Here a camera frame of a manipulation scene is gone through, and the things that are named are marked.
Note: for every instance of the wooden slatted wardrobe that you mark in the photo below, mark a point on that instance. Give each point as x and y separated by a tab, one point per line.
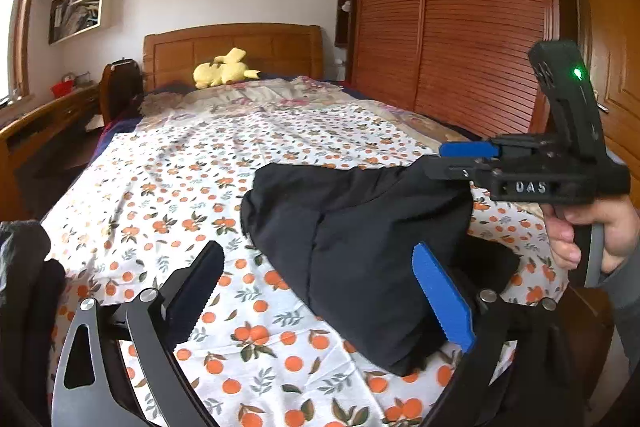
460	7

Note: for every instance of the wooden desk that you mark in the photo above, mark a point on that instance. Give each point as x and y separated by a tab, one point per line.
35	122

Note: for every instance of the yellow plush toy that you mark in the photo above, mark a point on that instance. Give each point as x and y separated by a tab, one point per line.
220	72

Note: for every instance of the wooden chair with black bag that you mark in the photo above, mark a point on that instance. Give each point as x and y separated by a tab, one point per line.
120	87

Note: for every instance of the wooden headboard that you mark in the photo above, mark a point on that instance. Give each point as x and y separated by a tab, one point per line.
225	47

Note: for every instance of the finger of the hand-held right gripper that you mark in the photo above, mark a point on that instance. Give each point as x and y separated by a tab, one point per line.
455	171
467	149

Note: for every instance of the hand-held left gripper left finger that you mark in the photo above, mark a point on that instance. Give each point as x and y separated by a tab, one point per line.
195	297

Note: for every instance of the small white lamp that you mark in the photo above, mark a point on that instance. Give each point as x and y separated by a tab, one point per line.
346	6

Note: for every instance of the person's right forearm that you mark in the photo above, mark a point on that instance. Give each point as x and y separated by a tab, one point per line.
627	302

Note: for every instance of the orange print bed sheet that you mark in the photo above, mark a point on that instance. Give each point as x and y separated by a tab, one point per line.
175	167

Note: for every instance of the red bowl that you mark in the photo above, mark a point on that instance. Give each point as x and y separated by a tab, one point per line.
63	89

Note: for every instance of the person's right hand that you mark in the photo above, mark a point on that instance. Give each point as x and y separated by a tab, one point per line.
622	227

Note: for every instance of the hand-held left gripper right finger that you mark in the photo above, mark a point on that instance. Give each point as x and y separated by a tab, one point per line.
442	292

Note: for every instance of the floral quilt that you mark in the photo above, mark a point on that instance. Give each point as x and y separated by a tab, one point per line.
260	94

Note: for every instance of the wooden window frame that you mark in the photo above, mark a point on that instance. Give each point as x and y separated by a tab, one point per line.
22	17

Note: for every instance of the dark cloth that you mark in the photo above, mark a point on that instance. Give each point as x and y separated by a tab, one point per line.
25	282

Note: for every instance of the wooden door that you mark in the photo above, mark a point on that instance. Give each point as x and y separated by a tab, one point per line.
615	32

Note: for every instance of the black coat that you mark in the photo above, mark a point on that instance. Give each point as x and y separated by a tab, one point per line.
360	247

